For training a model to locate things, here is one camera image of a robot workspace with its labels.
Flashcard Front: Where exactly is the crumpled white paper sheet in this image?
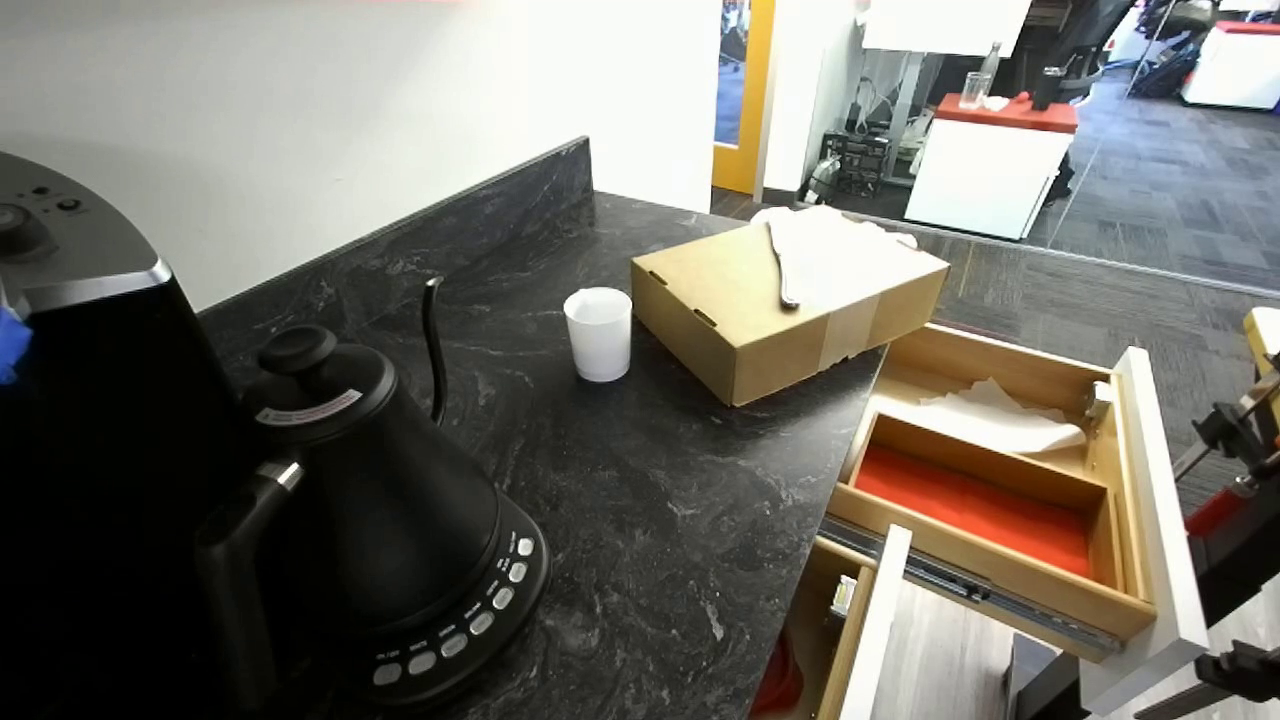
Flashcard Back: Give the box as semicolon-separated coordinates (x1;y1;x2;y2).
904;377;1092;464

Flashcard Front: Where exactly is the white table with red top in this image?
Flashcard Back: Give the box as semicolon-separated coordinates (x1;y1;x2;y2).
1175;13;1280;115

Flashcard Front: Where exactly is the white paper towel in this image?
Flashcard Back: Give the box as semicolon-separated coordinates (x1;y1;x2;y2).
749;200;927;320

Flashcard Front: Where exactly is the black camera stand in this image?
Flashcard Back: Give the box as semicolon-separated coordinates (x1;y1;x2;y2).
1173;380;1280;720

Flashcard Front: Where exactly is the white cabinet with red top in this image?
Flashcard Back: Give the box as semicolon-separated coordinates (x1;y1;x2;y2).
904;91;1084;243

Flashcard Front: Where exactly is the wooden drawer with white front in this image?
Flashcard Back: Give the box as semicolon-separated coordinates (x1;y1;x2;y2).
823;320;1216;720

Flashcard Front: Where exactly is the brown cardboard box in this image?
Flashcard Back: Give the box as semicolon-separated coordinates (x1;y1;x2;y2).
626;214;952;412

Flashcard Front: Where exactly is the yellow door frame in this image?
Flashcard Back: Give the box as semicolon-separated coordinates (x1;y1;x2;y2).
706;0;784;204

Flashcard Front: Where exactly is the pale wooden block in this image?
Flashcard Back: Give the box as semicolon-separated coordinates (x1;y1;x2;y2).
1238;304;1280;393

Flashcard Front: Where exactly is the clear bottle on cabinet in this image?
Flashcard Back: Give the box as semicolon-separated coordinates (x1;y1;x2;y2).
954;42;1004;112

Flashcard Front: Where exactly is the white board panel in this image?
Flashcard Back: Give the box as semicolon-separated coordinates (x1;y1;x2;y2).
856;0;1037;61

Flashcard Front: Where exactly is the red object in low drawer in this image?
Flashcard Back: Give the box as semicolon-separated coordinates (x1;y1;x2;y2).
749;638;807;720

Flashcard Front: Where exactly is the black kettle base with buttons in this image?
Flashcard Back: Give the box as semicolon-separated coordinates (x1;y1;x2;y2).
346;494;552;713

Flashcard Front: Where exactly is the low drawer with white front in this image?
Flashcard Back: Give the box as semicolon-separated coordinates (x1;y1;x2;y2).
749;520;1018;720

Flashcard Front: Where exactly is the black coffee machine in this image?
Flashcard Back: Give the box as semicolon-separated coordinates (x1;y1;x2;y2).
0;149;276;720

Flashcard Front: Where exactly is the white plastic cup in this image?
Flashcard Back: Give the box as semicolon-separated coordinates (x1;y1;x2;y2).
560;285;637;389

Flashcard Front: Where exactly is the black gooseneck kettle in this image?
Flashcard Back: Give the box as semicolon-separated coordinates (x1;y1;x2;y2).
196;275;507;718

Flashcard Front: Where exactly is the blue cloth piece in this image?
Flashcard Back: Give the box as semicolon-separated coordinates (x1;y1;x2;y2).
0;296;37;393

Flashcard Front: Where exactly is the silver table knife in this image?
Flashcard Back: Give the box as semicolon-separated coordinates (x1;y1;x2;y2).
758;218;803;315

